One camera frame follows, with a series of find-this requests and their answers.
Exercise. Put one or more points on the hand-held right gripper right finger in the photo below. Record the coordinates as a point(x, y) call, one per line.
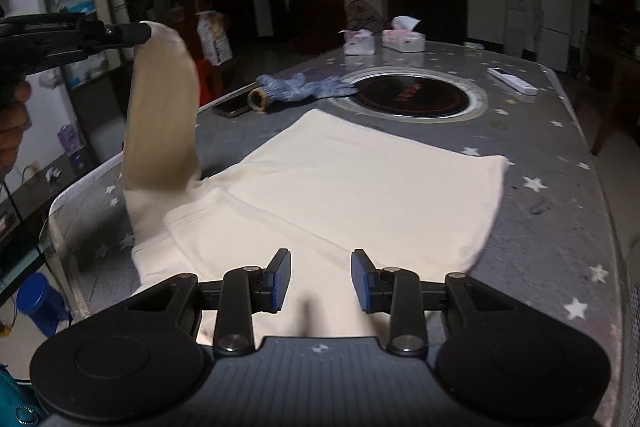
point(360, 279)

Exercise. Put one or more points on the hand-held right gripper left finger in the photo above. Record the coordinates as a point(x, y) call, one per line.
point(281, 279)

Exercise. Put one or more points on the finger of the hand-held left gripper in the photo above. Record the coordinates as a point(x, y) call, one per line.
point(120, 34)

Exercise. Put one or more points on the cream sweatshirt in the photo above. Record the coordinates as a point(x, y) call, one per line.
point(350, 177)

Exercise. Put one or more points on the person's left hand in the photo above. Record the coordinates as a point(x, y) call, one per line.
point(12, 127)

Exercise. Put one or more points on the large wooden display cabinet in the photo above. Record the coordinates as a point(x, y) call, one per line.
point(165, 7)

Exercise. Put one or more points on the red plastic stool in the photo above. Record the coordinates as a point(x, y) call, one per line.
point(205, 74)

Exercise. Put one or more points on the white printed paper sack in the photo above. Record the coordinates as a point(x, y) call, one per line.
point(215, 39)

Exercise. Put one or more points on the black smartphone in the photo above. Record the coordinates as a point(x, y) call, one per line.
point(230, 108)

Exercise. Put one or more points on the blue knit work glove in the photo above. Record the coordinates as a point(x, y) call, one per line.
point(295, 88)

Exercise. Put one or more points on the round black induction cooktop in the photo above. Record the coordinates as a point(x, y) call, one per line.
point(410, 94)

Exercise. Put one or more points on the grey star-print tablecloth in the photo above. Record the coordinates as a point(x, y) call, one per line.
point(550, 217)

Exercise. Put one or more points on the white box of pink wipes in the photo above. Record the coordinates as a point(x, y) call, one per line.
point(359, 43)

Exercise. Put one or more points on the blue plastic bucket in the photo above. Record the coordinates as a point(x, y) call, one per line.
point(37, 302)

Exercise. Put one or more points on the white tissue box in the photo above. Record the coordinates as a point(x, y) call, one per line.
point(404, 38)

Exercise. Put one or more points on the white remote control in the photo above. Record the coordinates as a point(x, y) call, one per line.
point(512, 81)

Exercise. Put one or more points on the teal bag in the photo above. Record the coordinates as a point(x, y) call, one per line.
point(15, 399)

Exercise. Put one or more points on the white water dispenser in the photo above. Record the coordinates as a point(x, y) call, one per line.
point(515, 32)

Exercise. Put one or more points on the white refrigerator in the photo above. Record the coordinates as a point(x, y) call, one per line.
point(555, 22)

